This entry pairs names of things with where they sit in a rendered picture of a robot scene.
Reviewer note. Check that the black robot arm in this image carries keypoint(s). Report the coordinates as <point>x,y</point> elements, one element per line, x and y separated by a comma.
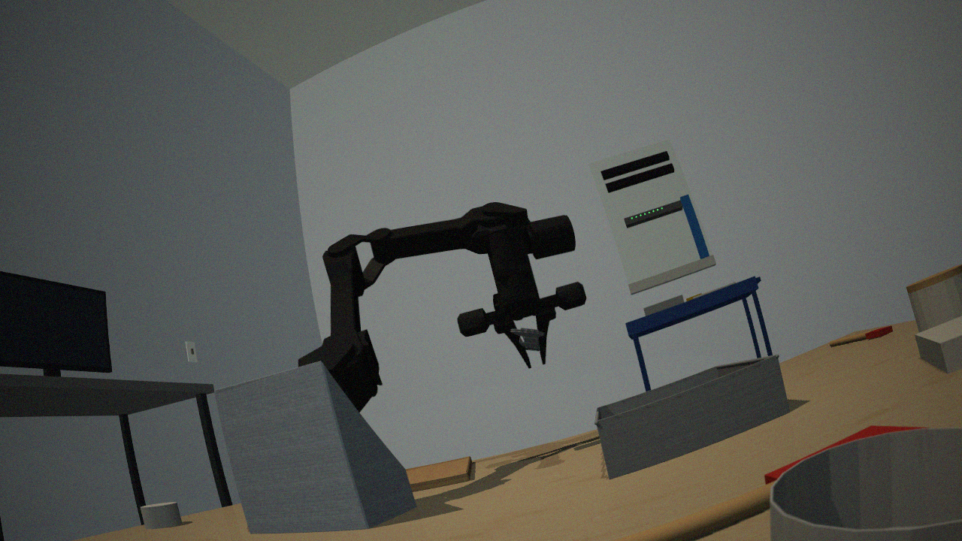
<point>500,230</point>

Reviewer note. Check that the grey roasting tin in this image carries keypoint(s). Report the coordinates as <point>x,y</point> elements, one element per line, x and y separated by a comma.
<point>689,414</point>

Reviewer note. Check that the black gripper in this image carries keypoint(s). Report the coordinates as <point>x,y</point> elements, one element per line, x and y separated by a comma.
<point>518,295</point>

